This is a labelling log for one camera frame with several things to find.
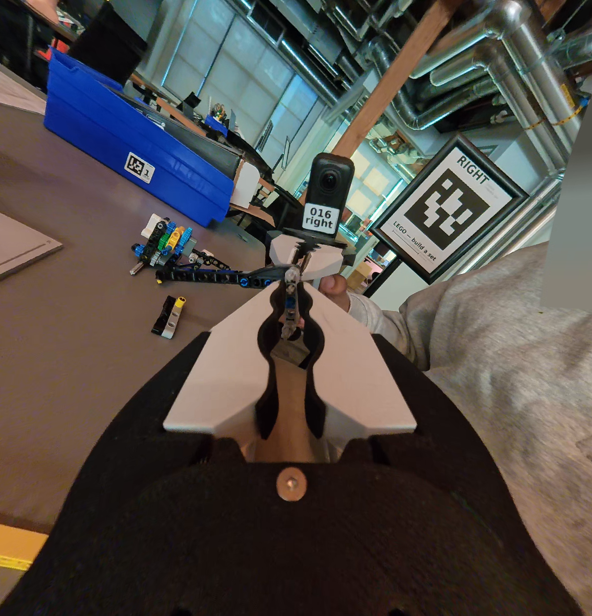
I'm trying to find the person in grey sweatshirt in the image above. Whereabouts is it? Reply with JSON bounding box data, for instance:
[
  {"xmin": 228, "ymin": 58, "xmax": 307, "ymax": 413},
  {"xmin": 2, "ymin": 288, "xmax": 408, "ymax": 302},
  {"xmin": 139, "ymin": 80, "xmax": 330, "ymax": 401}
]
[{"xmin": 402, "ymin": 241, "xmax": 592, "ymax": 616}]

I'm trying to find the multicolour lego gear assembly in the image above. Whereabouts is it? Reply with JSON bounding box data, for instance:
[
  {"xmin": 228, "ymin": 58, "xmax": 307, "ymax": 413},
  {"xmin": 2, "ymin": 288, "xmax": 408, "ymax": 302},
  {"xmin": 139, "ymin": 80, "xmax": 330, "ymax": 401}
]
[{"xmin": 130, "ymin": 213, "xmax": 232, "ymax": 277}]

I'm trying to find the framed marker sign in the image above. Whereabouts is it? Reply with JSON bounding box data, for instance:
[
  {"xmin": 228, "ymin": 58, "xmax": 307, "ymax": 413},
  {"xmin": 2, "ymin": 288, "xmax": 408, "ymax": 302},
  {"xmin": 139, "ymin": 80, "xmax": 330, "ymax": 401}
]
[{"xmin": 368, "ymin": 134, "xmax": 530, "ymax": 286}]

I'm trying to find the person's right forearm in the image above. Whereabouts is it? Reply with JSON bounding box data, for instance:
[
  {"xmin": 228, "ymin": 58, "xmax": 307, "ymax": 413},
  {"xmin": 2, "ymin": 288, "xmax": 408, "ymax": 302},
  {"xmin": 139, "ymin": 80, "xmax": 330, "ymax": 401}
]
[{"xmin": 346, "ymin": 294, "xmax": 431, "ymax": 371}]

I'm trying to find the metal ventilation duct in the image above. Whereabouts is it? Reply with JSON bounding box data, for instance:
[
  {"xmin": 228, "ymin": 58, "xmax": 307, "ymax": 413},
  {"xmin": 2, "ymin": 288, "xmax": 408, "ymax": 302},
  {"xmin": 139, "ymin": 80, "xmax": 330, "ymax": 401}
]
[{"xmin": 407, "ymin": 0, "xmax": 585, "ymax": 159}]

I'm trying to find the person's right hand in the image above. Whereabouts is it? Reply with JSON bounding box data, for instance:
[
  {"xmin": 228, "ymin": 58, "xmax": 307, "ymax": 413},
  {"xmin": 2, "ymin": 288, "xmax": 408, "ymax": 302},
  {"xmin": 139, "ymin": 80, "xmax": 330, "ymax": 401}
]
[{"xmin": 319, "ymin": 274, "xmax": 351, "ymax": 312}]

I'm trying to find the grey black lego rack piece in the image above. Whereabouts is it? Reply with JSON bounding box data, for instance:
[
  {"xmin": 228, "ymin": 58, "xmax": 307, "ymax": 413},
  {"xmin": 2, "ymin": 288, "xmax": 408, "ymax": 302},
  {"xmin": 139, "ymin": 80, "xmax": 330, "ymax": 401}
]
[{"xmin": 151, "ymin": 295, "xmax": 187, "ymax": 340}]

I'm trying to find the blue plastic bin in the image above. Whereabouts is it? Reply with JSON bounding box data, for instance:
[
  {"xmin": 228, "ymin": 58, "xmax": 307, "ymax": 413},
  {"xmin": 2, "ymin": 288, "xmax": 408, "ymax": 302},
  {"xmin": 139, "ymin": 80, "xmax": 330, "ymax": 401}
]
[{"xmin": 43, "ymin": 46, "xmax": 234, "ymax": 229}]

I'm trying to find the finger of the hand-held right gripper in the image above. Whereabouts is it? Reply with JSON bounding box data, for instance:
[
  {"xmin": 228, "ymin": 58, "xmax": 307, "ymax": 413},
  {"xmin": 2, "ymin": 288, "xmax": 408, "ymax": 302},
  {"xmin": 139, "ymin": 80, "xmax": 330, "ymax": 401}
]
[
  {"xmin": 269, "ymin": 236, "xmax": 301, "ymax": 270},
  {"xmin": 303, "ymin": 248, "xmax": 345, "ymax": 289}
]

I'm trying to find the yellow flat object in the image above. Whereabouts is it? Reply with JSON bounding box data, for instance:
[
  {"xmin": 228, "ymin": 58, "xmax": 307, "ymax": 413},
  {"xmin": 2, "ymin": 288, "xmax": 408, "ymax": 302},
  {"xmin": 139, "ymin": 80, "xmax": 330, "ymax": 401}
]
[{"xmin": 0, "ymin": 522, "xmax": 49, "ymax": 571}]

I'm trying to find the wooden post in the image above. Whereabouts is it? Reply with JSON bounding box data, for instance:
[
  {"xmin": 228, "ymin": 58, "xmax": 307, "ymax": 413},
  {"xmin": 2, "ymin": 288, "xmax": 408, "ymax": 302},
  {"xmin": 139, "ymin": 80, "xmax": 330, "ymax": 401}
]
[{"xmin": 332, "ymin": 0, "xmax": 458, "ymax": 159}]

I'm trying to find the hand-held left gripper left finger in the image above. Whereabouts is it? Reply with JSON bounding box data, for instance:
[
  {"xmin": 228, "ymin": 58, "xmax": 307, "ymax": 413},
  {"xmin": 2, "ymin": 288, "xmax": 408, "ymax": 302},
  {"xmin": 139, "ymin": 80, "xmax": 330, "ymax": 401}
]
[{"xmin": 164, "ymin": 283, "xmax": 281, "ymax": 440}]

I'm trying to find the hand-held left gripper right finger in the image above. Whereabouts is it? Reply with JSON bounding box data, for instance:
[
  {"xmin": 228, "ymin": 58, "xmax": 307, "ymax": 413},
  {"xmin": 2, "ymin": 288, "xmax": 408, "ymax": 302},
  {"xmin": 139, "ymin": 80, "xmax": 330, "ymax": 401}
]
[{"xmin": 300, "ymin": 283, "xmax": 417, "ymax": 441}]

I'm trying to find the large instruction manual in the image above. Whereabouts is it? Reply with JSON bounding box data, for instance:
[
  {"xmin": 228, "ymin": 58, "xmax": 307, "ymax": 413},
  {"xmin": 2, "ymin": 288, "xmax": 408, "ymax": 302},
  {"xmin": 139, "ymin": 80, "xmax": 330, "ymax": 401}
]
[{"xmin": 0, "ymin": 207, "xmax": 64, "ymax": 288}]

